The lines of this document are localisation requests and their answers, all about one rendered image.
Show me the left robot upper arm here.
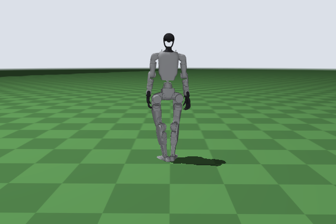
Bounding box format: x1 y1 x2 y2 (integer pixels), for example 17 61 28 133
150 53 159 78

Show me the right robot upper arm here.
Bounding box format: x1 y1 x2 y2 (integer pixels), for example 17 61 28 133
178 54 187 79

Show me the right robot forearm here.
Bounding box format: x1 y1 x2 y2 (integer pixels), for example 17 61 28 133
182 73 190 96

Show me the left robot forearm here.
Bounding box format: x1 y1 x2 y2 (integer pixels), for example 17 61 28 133
146 72 154 94

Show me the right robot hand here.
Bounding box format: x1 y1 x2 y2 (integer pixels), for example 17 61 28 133
183 91 191 110

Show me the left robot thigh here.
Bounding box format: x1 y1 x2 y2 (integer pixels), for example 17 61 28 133
151 92 166 132

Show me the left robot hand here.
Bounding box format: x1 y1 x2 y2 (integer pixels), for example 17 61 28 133
146 91 152 109

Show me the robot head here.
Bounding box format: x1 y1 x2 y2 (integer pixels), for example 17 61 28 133
163 33 174 52

